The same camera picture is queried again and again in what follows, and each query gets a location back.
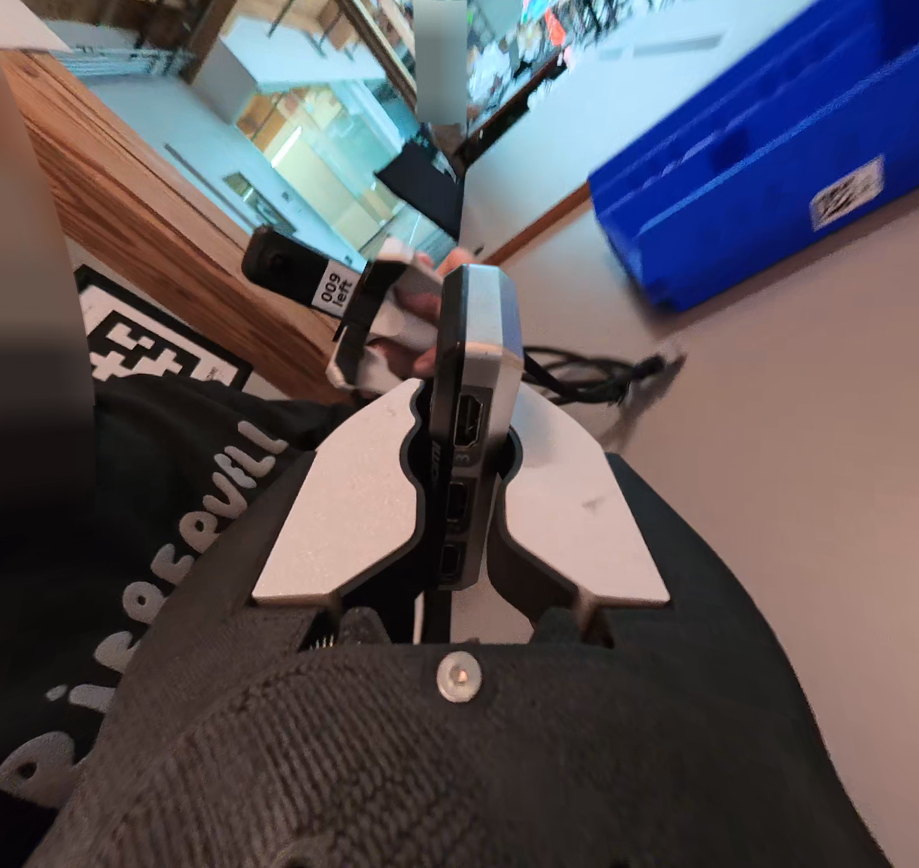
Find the person's black hoodie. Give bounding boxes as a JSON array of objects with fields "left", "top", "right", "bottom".
[{"left": 0, "top": 372, "right": 360, "bottom": 840}]

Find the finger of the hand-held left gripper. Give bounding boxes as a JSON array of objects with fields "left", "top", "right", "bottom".
[
  {"left": 325, "top": 303, "right": 440, "bottom": 395},
  {"left": 370, "top": 238, "right": 444, "bottom": 292}
]

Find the person's left hand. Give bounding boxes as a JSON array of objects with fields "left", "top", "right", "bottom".
[{"left": 397, "top": 249, "right": 469, "bottom": 379}]

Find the black braided switch cable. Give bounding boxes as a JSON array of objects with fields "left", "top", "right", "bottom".
[{"left": 523, "top": 346, "right": 686, "bottom": 406}]

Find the black silver switch box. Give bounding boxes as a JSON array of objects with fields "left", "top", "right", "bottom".
[{"left": 431, "top": 263, "right": 524, "bottom": 590}]

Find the wooden post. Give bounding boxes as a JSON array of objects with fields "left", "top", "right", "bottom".
[{"left": 0, "top": 49, "right": 360, "bottom": 406}]

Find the grey desk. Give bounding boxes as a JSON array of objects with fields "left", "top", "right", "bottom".
[{"left": 413, "top": 193, "right": 919, "bottom": 868}]

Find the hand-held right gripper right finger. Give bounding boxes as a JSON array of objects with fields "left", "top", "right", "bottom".
[{"left": 488, "top": 382, "right": 672, "bottom": 626}]

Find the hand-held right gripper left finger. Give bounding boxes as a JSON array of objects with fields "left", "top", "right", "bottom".
[{"left": 251, "top": 377, "right": 432, "bottom": 625}]

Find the blue plastic bin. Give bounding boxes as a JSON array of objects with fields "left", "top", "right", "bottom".
[{"left": 587, "top": 0, "right": 919, "bottom": 314}]

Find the black white marker board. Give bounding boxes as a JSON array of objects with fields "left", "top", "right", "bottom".
[{"left": 74, "top": 263, "right": 254, "bottom": 394}]

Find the white paper notice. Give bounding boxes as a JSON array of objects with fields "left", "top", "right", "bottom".
[{"left": 0, "top": 0, "right": 71, "bottom": 54}]

